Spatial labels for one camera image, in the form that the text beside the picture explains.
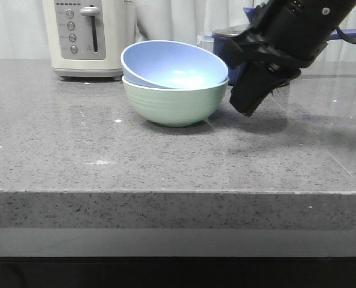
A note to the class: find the green bowl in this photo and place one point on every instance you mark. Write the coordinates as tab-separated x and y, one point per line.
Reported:
174	107

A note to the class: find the cream toaster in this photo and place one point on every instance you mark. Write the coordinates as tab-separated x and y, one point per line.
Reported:
86	37

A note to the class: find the white curtain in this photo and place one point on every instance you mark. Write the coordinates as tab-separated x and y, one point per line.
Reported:
23	29

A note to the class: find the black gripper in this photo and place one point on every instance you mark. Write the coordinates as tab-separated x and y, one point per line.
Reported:
292	47

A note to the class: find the clear plastic food container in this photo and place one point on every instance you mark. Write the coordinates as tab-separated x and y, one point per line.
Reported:
205	41

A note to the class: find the blue bowl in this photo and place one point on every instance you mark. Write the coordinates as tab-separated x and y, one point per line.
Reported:
172	65

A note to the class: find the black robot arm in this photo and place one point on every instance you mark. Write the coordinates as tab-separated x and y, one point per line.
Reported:
299	13

